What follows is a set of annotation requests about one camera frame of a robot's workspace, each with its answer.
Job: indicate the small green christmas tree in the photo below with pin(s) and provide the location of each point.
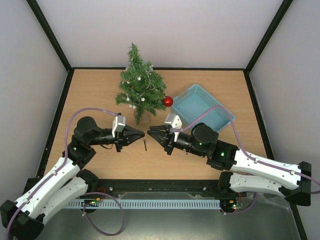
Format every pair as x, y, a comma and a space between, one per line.
140, 85

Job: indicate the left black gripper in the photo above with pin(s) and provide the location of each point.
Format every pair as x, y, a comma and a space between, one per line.
129, 135

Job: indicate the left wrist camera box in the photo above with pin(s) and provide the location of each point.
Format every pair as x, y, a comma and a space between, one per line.
118, 124

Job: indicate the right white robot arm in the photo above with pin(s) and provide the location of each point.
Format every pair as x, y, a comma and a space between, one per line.
241, 171

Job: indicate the red ball ornament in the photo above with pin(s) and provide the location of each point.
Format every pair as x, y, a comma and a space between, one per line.
168, 101

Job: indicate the black frame rail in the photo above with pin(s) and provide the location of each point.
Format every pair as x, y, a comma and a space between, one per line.
160, 185

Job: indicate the white cable duct rail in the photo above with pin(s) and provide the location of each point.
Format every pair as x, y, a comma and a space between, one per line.
148, 204

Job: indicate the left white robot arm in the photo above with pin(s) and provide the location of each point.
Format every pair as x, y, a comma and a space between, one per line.
26, 217

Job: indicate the light blue plastic basket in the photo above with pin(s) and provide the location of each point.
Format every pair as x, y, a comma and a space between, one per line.
193, 102

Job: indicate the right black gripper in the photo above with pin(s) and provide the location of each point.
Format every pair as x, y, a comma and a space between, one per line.
170, 141

